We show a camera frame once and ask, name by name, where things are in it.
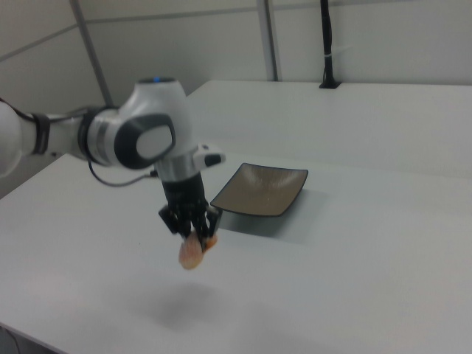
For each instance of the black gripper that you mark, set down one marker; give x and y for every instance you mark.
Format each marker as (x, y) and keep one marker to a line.
(184, 195)

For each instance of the round orange bread bun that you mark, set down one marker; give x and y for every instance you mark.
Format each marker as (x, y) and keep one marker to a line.
(191, 254)

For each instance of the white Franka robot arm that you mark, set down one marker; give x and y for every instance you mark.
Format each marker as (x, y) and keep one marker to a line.
(140, 121)

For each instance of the square brown ceramic plate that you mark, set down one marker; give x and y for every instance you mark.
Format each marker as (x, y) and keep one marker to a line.
(262, 191)

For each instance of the grey partition frame post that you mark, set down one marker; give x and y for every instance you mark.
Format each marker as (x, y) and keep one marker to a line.
(268, 37)
(92, 51)

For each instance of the black camera stand white band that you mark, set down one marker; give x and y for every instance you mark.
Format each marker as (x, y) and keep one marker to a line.
(327, 44)

